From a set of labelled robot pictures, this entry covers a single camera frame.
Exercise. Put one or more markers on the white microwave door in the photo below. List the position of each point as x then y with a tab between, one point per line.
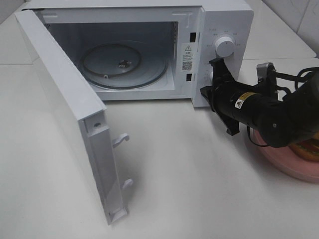
78	111

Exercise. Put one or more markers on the glass microwave turntable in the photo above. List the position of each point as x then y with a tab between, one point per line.
124	65

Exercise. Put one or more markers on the burger with sesame bun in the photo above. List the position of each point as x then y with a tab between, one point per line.
308	149

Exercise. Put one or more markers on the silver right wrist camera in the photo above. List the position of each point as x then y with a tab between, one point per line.
264	73

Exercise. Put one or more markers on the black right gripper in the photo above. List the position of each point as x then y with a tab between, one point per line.
232	101

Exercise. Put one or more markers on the white timer knob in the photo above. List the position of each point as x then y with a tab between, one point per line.
211	76

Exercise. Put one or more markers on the pink round plate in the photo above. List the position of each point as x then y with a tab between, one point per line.
285	160

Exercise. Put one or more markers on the upper white power knob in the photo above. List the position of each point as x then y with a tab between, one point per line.
224	46

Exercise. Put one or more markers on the white microwave oven body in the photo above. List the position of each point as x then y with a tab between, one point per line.
185	30

